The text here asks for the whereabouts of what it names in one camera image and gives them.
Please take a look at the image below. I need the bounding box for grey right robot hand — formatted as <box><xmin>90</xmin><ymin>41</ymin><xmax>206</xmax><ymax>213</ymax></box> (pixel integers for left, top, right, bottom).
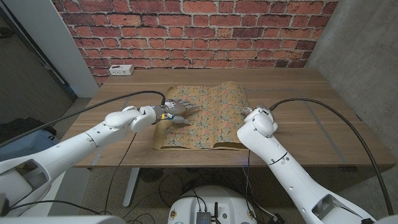
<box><xmin>241</xmin><ymin>105</ymin><xmax>271</xmax><ymax>116</ymax></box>

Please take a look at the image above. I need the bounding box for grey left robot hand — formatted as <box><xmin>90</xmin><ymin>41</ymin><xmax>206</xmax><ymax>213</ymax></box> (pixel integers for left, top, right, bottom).
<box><xmin>152</xmin><ymin>98</ymin><xmax>197</xmax><ymax>126</ymax></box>

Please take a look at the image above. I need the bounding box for brown gridded floral wrapping paper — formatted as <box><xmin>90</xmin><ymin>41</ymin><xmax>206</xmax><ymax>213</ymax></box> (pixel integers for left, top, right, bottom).
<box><xmin>151</xmin><ymin>80</ymin><xmax>251</xmax><ymax>151</ymax></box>

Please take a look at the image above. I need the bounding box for white power strip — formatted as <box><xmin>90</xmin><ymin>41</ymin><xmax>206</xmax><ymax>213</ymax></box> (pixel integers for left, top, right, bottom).
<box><xmin>108</xmin><ymin>64</ymin><xmax>135</xmax><ymax>77</ymax></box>

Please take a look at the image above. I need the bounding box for red brick printed backdrop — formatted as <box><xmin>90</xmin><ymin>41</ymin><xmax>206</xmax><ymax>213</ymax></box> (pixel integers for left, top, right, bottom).
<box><xmin>52</xmin><ymin>0</ymin><xmax>339</xmax><ymax>85</ymax></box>

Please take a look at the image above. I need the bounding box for white table leg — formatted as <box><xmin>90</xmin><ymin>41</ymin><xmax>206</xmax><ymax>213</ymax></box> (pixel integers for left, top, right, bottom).
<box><xmin>123</xmin><ymin>167</ymin><xmax>141</xmax><ymax>208</ymax></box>

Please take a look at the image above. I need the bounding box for white robot torso base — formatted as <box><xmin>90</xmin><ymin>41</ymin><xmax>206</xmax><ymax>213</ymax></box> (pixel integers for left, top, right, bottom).
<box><xmin>167</xmin><ymin>185</ymin><xmax>258</xmax><ymax>224</ymax></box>

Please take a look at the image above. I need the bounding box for small grey electronics box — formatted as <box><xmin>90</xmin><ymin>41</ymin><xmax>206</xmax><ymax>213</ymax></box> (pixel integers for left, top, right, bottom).
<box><xmin>196</xmin><ymin>211</ymin><xmax>213</xmax><ymax>224</ymax></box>

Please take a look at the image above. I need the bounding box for black cloth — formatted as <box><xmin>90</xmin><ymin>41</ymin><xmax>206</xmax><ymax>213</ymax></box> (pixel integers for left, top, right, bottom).
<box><xmin>0</xmin><ymin>117</ymin><xmax>58</xmax><ymax>147</ymax></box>

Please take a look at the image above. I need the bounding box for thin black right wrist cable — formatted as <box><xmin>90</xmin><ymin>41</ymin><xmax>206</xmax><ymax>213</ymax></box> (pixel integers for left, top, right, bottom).
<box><xmin>244</xmin><ymin>149</ymin><xmax>274</xmax><ymax>222</ymax></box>

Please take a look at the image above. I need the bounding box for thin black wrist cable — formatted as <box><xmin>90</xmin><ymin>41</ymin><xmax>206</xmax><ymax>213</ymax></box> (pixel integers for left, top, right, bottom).
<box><xmin>104</xmin><ymin>133</ymin><xmax>137</xmax><ymax>215</ymax></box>
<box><xmin>244</xmin><ymin>149</ymin><xmax>274</xmax><ymax>222</ymax></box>

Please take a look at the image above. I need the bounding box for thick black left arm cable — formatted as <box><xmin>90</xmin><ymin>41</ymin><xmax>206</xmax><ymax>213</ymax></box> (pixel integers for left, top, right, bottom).
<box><xmin>0</xmin><ymin>90</ymin><xmax>167</xmax><ymax>149</ymax></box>

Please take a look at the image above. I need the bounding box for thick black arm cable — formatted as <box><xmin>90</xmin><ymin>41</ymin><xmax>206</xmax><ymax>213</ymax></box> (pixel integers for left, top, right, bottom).
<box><xmin>269</xmin><ymin>98</ymin><xmax>395</xmax><ymax>216</ymax></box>
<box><xmin>0</xmin><ymin>90</ymin><xmax>167</xmax><ymax>149</ymax></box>

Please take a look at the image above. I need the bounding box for thin black left wrist cable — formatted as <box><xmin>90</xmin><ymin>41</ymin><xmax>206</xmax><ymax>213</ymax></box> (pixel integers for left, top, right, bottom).
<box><xmin>104</xmin><ymin>133</ymin><xmax>137</xmax><ymax>215</ymax></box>

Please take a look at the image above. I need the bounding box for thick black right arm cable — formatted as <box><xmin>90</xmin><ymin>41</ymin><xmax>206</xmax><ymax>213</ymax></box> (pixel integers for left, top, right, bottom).
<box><xmin>269</xmin><ymin>98</ymin><xmax>395</xmax><ymax>216</ymax></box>

